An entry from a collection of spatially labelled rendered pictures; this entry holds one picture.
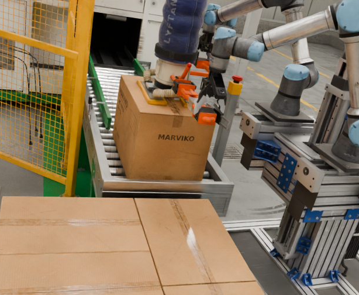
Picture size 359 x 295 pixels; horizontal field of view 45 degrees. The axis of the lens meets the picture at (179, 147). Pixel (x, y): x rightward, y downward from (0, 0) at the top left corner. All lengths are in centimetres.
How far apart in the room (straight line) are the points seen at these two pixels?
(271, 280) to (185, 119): 96
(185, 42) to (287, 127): 67
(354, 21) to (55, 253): 136
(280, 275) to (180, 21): 143
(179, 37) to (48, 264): 121
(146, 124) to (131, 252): 64
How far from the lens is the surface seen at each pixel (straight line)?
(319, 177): 178
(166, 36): 220
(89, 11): 259
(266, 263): 252
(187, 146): 220
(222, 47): 170
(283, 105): 220
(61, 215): 196
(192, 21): 218
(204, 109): 178
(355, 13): 161
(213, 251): 190
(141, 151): 214
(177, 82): 211
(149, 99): 219
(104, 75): 394
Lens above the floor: 166
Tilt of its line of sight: 24 degrees down
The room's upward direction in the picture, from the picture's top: 12 degrees clockwise
